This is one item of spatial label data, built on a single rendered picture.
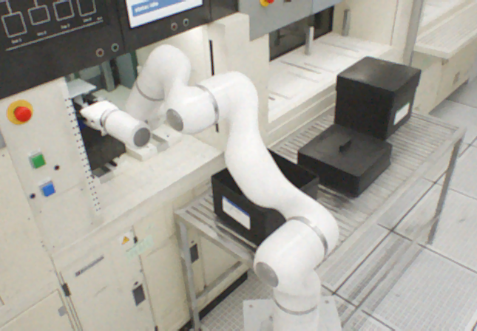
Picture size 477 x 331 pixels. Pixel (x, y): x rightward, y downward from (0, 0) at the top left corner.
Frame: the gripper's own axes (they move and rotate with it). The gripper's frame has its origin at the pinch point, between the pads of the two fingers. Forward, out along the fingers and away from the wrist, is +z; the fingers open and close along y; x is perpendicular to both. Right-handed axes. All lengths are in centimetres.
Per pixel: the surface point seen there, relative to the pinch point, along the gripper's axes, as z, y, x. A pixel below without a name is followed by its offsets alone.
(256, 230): -59, 20, -35
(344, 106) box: -38, 107, -32
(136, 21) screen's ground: -20.7, 11.9, 29.4
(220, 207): -40, 22, -37
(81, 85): 8.1, 4.6, 3.2
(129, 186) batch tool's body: -10.1, 4.3, -32.1
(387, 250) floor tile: -67, 121, -119
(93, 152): -1.2, -1.8, -17.7
